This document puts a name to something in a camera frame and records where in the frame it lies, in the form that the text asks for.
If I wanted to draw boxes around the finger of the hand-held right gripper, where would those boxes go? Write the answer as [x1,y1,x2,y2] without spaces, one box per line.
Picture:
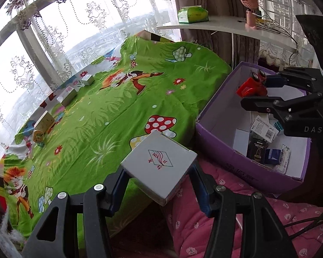
[266,67,323,94]
[240,93,323,124]

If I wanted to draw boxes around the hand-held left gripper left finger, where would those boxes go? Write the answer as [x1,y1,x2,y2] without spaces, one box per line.
[22,167,130,258]

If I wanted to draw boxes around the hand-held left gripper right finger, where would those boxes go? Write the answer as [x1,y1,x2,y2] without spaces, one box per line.
[191,161,298,258]

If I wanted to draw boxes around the red toy car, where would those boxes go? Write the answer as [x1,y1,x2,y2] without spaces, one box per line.
[236,69,268,98]

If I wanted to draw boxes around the white box red logo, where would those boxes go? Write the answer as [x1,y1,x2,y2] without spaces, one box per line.
[121,130,197,207]

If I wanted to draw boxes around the purple cardboard box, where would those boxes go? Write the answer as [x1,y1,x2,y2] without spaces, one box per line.
[195,61,313,194]

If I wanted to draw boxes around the white box black barcode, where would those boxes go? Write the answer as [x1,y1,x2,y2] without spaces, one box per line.
[250,115,277,143]

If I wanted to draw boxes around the pink quilted cushion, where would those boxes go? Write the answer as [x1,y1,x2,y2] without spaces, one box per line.
[164,161,323,258]

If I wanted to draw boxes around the plain white box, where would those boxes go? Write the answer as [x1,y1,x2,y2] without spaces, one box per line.
[233,129,252,156]

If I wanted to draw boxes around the green cartoon printed cloth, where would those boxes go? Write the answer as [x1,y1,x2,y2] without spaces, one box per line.
[0,36,232,237]

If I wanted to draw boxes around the pink handheld fan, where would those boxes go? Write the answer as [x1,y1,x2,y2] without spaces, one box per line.
[240,0,259,31]

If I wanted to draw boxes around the white curved shelf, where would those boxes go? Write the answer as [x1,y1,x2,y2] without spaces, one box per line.
[156,15,298,50]

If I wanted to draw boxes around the yellow cartoon box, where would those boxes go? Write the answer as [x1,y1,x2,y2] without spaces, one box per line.
[32,129,46,143]

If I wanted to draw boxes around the cream box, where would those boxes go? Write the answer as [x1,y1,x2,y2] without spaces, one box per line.
[34,111,56,133]

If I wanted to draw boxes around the green tissue pack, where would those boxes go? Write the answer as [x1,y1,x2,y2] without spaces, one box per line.
[177,5,209,24]

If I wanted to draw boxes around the white and grey box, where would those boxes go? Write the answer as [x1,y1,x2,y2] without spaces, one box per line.
[56,87,78,106]

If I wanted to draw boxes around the small white cube box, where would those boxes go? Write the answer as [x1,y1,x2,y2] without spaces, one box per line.
[81,74,95,86]

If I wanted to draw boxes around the white fluffy cloth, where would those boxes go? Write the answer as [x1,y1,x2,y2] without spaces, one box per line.
[0,212,22,248]

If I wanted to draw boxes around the white lace curtain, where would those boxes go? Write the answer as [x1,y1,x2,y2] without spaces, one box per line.
[0,0,178,167]

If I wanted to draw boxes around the thin black wire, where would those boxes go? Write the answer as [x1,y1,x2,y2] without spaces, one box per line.
[258,12,299,60]

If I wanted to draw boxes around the black cable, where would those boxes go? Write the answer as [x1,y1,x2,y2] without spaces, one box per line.
[283,207,323,237]

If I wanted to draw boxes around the grey window frame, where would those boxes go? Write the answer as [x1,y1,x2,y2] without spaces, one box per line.
[0,0,140,81]

